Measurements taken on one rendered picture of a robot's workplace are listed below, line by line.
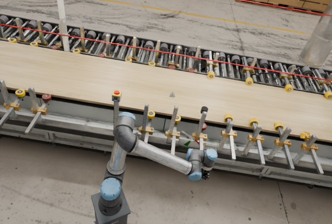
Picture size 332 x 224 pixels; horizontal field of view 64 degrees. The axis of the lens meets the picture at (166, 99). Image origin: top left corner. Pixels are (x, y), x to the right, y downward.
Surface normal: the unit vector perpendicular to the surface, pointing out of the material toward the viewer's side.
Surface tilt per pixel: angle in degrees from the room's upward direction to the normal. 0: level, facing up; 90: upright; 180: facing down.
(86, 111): 90
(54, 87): 0
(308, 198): 0
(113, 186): 5
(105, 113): 90
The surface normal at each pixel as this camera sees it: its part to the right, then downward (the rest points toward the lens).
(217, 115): 0.14, -0.73
